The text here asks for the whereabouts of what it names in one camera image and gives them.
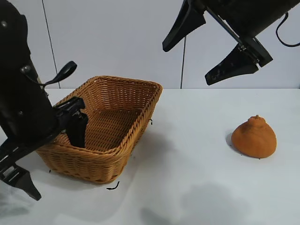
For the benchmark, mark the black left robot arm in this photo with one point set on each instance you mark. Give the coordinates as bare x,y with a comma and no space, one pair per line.
11,35

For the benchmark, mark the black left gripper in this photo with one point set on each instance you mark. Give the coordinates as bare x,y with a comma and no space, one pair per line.
25,112

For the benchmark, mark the brown wicker basket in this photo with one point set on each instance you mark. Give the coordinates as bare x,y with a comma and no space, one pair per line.
112,126

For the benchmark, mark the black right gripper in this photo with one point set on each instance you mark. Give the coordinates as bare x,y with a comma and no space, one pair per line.
246,16

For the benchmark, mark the black curved debris strip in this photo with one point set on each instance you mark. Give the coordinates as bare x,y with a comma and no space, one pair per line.
115,186

